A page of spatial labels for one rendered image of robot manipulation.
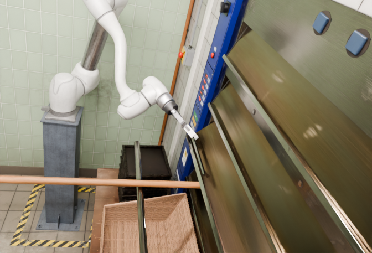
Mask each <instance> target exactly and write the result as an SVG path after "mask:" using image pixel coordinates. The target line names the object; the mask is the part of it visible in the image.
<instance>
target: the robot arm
mask: <svg viewBox="0 0 372 253"><path fill-rule="evenodd" d="M83 2H84V4H85V5H86V8H87V9H88V10H89V12H90V13H91V15H92V16H93V17H94V18H95V21H94V25H93V27H92V30H91V33H90V36H89V39H88V42H87V45H86V49H85V52H84V55H83V57H82V61H81V62H79V63H77V64H76V66H75V67H74V69H73V71H72V72H71V74H70V73H58V74H56V75H55V76H54V77H53V78H52V80H51V83H50V88H49V101H50V106H42V107H41V110H42V111H45V112H48V114H47V115H46V116H45V119H46V120H56V121H65V122H71V123H75V122H76V116H77V114H78V111H79V110H80V106H77V105H76V103H77V102H78V101H79V100H80V98H81V97H82V96H84V95H86V94H88V93H89V92H91V91H92V90H93V89H95V88H96V87H97V85H98V84H99V81H100V75H99V70H98V68H97V65H98V63H99V60H100V57H101V54H102V51H103V49H104V46H105V43H106V41H107V37H108V35H109V34H110V36H112V38H113V41H114V43H115V82H116V87H117V90H118V92H119V94H120V97H121V98H120V102H121V104H120V105H119V106H118V109H117V113H118V114H119V115H120V116H121V117H122V118H123V119H124V120H130V119H133V118H135V117H137V116H139V115H141V114H142V113H144V112H145V111H146V110H147V109H148V108H150V107H151V106H153V105H155V104H157V105H158V106H159V107H160V108H161V110H163V111H165V113H166V114H167V115H172V116H173V117H174V118H175V119H176V120H177V121H178V122H180V124H181V125H182V128H183V129H185V130H186V132H187V133H188V135H189V136H190V137H191V138H193V137H194V138H195V140H196V139H197V138H199V137H198V136H197V135H196V133H195V132H194V131H193V130H192V127H190V126H189V125H187V123H186V122H185V121H184V120H183V117H182V116H181V115H180V113H179V112H178V105H177V104H176V103H175V100H174V98H172V96H171V95H170V93H169V92H168V90H167V88H166V87H165V86H164V84H163V83H162V82H161V81H159V80H158V79H157V78H156V77H154V76H149V77H147V78H145V79H144V81H143V89H142V90H141V91H140V92H136V90H131V89H130V88H129V87H128V86H127V84H126V79H125V75H126V55H127V44H126V38H125V35H124V32H123V30H122V28H121V26H120V24H119V22H118V20H117V18H118V16H119V15H120V14H121V12H122V11H123V9H124V8H125V6H126V5H127V2H128V0H83Z"/></svg>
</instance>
